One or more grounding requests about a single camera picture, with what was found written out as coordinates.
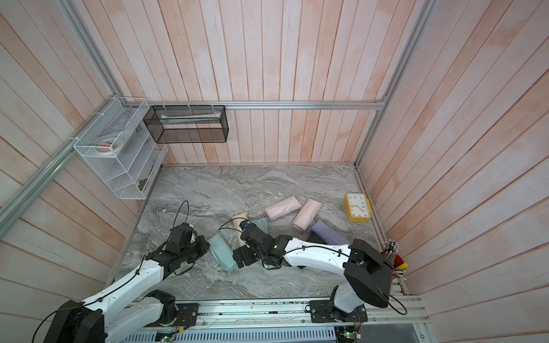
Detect mint green umbrella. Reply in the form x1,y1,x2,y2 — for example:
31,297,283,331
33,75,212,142
252,218,269,234
208,233,237,272

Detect beige umbrella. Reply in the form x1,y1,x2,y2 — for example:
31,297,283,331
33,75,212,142
232,212,249,248

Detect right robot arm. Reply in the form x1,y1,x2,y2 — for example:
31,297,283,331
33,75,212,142
233,220,394,320

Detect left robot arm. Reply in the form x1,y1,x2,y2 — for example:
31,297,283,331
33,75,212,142
44,223,210,342

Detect pink umbrella left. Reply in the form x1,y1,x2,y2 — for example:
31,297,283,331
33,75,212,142
257,196,302,221

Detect pink umbrella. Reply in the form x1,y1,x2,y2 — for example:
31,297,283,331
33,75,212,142
257,196,302,221
292,199,322,231

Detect black umbrella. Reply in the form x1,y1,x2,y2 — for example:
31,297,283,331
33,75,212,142
306,232,325,244

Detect pink umbrella right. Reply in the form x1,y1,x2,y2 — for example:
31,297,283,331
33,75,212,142
292,199,322,231

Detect lavender umbrella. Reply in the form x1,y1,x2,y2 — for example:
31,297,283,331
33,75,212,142
310,220,350,245

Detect yellow alarm clock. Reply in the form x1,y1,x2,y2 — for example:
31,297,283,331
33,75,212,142
345,193,373,223

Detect red pen holder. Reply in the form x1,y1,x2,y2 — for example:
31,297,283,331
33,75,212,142
381,240,408,280

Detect black mesh basket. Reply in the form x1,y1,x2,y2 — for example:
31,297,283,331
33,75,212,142
144,104,230,144

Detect tape roll on shelf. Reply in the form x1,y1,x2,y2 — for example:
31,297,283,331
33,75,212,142
94,137,124,156

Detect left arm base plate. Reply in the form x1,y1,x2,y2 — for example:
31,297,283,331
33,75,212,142
148,303,199,329

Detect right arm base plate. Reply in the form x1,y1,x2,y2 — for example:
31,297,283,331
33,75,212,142
305,300,368,324

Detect white wire shelf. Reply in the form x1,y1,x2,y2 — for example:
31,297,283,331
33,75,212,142
74,97,167,200

